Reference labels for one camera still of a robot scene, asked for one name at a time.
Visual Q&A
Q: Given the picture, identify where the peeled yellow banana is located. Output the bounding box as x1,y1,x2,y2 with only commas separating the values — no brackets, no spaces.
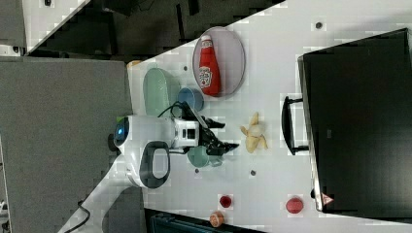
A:
240,113,268,153

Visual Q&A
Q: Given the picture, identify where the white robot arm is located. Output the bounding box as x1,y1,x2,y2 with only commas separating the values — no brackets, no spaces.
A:
57,116,237,233

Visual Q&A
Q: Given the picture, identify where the red round fruit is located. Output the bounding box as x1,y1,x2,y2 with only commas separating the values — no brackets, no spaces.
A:
286,197,304,215

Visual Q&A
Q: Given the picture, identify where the grey round plate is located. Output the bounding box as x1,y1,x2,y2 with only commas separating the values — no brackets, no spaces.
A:
192,26,246,97

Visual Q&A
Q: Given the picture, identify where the orange toy fruit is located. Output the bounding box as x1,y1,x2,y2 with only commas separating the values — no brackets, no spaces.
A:
209,211,224,228

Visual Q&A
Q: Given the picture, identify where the black toaster oven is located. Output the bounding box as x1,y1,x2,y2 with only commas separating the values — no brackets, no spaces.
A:
282,28,412,223

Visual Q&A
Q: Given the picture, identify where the dark red strawberry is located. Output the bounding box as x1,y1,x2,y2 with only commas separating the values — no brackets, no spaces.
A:
220,195,232,208

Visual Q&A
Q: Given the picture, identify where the green mug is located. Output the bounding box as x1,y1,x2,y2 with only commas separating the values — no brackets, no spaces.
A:
188,147,223,168

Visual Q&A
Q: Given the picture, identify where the red ketchup bottle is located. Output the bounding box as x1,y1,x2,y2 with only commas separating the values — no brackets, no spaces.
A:
198,35,222,96

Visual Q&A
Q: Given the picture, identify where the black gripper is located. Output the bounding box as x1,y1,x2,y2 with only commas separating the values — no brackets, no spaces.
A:
199,116,239,155

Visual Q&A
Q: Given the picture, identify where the blue bowl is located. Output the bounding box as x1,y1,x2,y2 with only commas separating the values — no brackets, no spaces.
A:
178,87,204,111

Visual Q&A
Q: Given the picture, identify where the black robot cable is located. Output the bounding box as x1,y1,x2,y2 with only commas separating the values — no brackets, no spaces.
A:
157,100,189,118

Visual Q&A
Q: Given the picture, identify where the green perforated colander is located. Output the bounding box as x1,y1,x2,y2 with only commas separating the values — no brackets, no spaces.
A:
143,68,180,117

